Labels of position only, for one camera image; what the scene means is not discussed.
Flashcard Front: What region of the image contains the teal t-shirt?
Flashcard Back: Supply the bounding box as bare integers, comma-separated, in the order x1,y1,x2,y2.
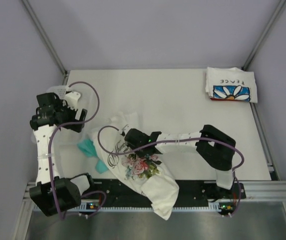
77,139,108,174

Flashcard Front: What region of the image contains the white floral print t-shirt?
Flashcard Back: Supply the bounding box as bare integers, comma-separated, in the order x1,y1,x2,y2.
86,111,180,221

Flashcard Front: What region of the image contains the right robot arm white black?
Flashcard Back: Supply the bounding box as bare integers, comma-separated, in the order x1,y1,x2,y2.
121,124,244,198

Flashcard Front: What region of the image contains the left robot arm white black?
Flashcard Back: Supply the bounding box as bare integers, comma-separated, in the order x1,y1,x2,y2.
29,90,96,217

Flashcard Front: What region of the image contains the white plastic laundry basket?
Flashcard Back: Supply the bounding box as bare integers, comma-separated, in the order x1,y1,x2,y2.
30,85,97,184

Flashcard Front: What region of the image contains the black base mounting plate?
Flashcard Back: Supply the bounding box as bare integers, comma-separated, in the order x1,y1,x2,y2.
93,179,246,208

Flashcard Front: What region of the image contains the folded white daisy t-shirt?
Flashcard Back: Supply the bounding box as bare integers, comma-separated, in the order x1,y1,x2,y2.
205,67,258,104

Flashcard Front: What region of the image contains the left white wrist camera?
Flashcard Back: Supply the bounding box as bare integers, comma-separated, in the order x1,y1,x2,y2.
63,91,81,111

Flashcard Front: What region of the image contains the grey slotted cable duct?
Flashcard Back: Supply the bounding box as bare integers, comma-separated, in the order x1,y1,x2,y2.
34,199,233,213

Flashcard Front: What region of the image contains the left aluminium corner post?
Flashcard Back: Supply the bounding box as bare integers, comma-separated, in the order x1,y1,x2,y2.
20,0,67,75

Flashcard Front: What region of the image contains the aluminium corner post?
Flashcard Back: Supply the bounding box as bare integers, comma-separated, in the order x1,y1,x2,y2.
242,0,286,71
20,0,67,75

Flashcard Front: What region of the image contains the right aluminium corner post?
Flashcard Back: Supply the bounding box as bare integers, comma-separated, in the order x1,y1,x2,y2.
242,0,286,71

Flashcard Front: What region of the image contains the aluminium front frame rail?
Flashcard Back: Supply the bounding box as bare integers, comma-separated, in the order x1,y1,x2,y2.
24,180,286,201

